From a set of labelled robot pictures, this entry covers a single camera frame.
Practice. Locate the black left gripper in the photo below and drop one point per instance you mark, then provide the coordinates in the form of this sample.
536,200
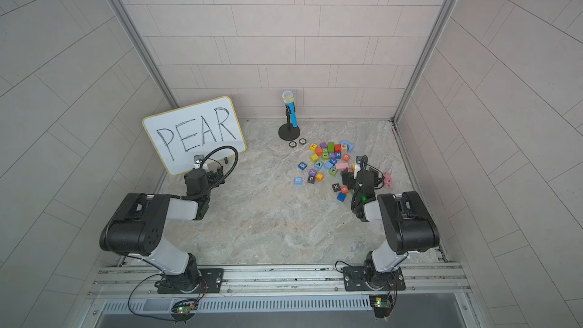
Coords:
214,174

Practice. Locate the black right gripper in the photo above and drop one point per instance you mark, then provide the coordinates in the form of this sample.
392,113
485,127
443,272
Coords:
348,180

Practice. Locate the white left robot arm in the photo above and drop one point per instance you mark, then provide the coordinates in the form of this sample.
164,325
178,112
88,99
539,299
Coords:
136,231

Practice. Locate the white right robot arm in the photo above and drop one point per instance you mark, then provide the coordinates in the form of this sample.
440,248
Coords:
408,228

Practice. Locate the whiteboard with PEAR text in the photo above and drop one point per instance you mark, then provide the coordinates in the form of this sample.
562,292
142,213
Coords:
180,135

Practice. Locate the pink toy figure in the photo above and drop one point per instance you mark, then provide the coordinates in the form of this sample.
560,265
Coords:
388,181

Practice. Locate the blue cube block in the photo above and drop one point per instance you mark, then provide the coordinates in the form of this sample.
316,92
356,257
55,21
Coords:
341,197

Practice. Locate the light blue arch block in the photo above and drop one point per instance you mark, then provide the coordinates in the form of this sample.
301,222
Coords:
347,147

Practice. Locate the black microphone stand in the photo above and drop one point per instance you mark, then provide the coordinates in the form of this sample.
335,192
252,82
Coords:
287,131

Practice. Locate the blue toy microphone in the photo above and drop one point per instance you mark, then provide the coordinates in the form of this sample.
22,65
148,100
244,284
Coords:
289,100

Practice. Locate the right circuit board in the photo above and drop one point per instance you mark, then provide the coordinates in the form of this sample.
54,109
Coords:
382,306

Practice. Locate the circuit board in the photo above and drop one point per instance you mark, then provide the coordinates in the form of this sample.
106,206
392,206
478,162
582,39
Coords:
184,310
382,306

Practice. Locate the left circuit board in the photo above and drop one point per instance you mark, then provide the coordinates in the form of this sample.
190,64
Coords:
184,310

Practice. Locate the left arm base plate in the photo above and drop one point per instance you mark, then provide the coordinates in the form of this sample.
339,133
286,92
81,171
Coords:
206,280

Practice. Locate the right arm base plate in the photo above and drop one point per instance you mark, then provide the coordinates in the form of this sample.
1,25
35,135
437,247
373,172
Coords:
367,279

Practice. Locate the aluminium mounting rail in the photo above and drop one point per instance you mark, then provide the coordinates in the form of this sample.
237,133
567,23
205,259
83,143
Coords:
285,280

